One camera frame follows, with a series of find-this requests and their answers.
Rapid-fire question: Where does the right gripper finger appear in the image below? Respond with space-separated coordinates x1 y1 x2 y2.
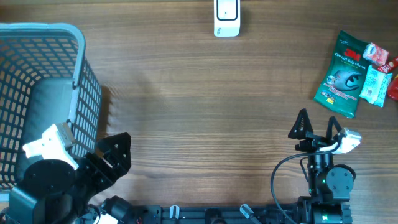
288 108 313 139
326 116 342 139

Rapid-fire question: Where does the green 3M gloves package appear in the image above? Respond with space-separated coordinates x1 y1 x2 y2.
313 30 371 119

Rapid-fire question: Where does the white wipes packet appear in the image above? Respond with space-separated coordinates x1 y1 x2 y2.
359 65 392 108

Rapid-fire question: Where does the red sauce bottle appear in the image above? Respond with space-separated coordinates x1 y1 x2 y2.
387 75 398 101

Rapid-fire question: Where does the red Kleenex tissue pack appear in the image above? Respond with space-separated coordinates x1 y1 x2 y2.
363 43 389 66

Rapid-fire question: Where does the grey black shopping basket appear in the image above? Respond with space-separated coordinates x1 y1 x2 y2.
1 23 102 202

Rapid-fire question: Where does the red sauce sachet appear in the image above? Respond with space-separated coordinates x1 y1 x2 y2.
377 57 398 73

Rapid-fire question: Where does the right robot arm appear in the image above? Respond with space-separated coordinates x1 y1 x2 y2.
288 109 362 223

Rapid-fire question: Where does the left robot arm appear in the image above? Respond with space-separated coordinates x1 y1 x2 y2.
1 132 131 224

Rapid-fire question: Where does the white barcode scanner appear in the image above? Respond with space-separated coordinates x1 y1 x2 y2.
213 0 241 37

